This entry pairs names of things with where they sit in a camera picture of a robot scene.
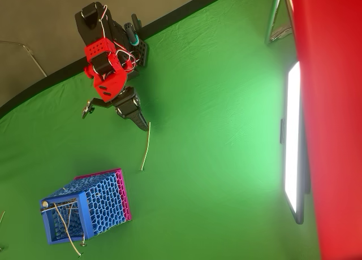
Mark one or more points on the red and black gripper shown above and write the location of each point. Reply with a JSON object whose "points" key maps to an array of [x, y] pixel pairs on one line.
{"points": [[128, 103]]}

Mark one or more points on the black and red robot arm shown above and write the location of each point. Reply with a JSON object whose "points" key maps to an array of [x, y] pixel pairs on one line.
{"points": [[90, 25]]}

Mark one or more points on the blue and pink mesh basket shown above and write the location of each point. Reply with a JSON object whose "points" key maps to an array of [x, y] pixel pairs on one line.
{"points": [[104, 200]]}

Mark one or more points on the white stick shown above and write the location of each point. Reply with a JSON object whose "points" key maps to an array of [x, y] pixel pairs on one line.
{"points": [[80, 254]]}

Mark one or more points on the green cloth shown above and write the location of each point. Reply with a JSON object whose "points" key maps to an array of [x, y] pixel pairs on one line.
{"points": [[203, 130]]}

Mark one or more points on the black and teal clamp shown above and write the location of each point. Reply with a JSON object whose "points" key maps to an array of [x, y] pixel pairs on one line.
{"points": [[132, 34]]}

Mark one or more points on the black cloth border strip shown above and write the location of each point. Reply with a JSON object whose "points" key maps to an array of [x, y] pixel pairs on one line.
{"points": [[65, 69]]}

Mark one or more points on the thin grey metal rod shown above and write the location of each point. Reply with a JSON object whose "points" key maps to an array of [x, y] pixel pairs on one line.
{"points": [[34, 59]]}

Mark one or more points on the white led light panel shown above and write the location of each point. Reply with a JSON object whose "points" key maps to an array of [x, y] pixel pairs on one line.
{"points": [[292, 135]]}

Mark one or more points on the large red panel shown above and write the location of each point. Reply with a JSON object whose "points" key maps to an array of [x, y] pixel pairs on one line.
{"points": [[333, 116]]}

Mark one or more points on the small camera on black bracket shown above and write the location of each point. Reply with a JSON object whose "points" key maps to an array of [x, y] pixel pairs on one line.
{"points": [[87, 107]]}

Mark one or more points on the chrome stand frame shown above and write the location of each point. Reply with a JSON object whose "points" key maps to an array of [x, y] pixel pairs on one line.
{"points": [[273, 17]]}

